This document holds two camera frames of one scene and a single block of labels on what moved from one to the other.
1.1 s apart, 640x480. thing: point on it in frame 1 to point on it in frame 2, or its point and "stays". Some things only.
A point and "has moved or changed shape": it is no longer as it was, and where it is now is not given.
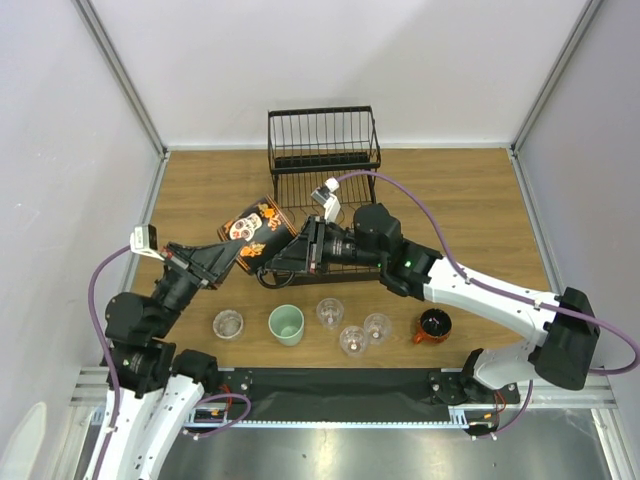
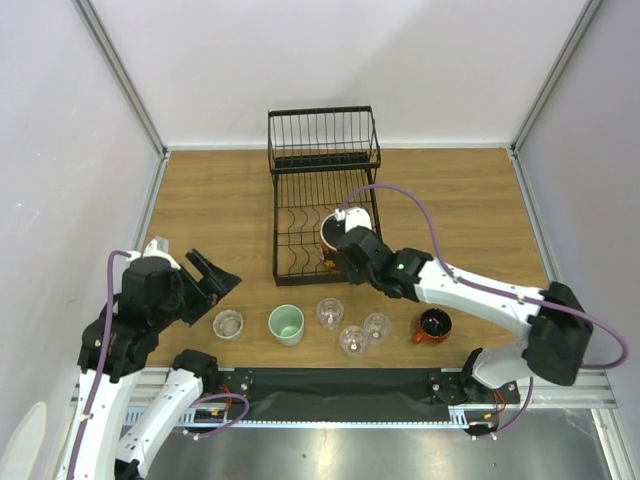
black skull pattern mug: (261, 228) has moved or changed shape
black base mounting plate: (356, 394) stays
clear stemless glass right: (377, 328) stays
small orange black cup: (435, 326) stays
